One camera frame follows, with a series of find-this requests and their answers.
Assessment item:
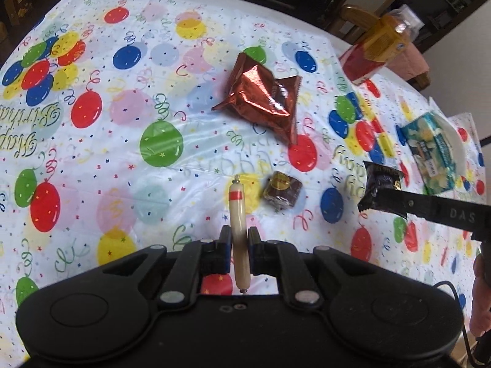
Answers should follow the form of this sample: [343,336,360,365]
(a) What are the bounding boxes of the brown foil snack bag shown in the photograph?
[212,52,302,144]

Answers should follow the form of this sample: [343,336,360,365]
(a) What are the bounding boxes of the blue tissue pack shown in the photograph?
[397,111,459,195]

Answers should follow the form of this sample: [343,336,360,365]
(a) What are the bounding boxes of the person's right hand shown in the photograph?
[470,254,491,338]

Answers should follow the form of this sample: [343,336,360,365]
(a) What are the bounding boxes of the orange juice bottle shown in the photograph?
[339,5,423,86]

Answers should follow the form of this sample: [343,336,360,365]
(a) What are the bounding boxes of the small brown cake packet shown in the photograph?
[263,171,303,209]

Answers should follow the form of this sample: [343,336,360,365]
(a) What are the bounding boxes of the white plate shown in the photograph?
[432,110,466,176]

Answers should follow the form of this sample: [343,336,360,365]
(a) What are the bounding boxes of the wooden chair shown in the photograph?
[327,4,430,90]

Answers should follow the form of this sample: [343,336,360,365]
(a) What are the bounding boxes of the black cable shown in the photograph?
[431,280,480,367]

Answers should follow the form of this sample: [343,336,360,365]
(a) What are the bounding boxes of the cream sausage stick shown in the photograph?
[228,174,250,293]

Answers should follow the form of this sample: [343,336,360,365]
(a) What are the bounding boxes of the balloon birthday tablecloth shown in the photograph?
[1,0,478,367]

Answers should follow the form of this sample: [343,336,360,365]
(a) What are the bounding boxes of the black purple snack packet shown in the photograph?
[358,161,406,218]

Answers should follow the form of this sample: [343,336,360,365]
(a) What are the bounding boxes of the pink cloth on chair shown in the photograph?
[386,43,429,82]

